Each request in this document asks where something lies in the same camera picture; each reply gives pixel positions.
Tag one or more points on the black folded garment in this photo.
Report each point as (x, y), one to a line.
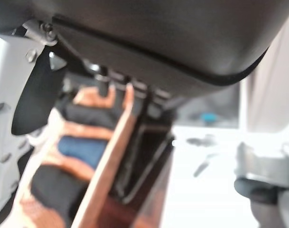
(56, 190)
(87, 114)

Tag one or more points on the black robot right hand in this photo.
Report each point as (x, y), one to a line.
(158, 35)

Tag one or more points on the grey object on floor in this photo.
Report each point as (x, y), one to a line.
(203, 152)

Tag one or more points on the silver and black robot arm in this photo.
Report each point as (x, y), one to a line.
(265, 171)

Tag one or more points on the blue folded garment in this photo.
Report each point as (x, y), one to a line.
(82, 149)

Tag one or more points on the orange-brown wooden rack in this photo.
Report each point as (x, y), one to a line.
(104, 171)

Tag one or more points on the black metal frame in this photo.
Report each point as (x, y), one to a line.
(144, 161)

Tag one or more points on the small teal object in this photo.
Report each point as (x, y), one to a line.
(208, 117)

